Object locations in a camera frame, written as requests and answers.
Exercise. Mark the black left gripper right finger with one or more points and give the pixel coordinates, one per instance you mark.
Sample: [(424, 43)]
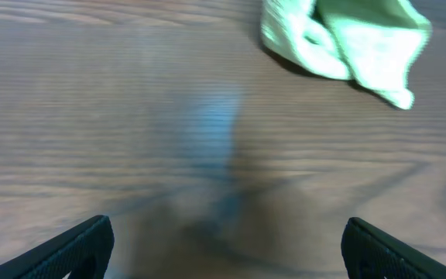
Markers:
[(370, 253)]

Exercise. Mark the green microfiber cloth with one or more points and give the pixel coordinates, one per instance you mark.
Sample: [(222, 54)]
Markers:
[(373, 42)]

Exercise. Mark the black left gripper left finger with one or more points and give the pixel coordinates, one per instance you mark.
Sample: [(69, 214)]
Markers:
[(82, 252)]

